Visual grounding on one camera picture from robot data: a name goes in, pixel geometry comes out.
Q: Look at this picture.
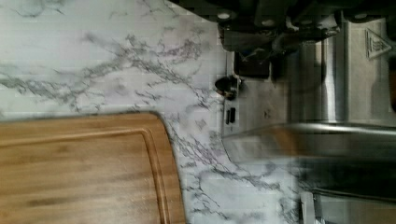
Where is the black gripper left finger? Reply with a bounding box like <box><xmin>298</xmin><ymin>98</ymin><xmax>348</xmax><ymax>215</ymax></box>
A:
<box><xmin>218</xmin><ymin>23</ymin><xmax>277</xmax><ymax>58</ymax></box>

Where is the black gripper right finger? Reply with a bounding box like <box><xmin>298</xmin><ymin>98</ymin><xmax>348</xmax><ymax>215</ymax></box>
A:
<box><xmin>270</xmin><ymin>12</ymin><xmax>341</xmax><ymax>58</ymax></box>

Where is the black toaster knob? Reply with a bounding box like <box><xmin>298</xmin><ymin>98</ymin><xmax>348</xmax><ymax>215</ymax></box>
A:
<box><xmin>215</xmin><ymin>76</ymin><xmax>239</xmax><ymax>101</ymax></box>

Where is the stainless steel toaster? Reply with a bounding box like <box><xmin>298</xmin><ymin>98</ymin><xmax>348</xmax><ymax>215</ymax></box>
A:
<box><xmin>222</xmin><ymin>19</ymin><xmax>395</xmax><ymax>224</ymax></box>

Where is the bamboo cutting board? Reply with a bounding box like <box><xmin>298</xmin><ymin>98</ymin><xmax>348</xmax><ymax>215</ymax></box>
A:
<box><xmin>0</xmin><ymin>113</ymin><xmax>186</xmax><ymax>224</ymax></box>

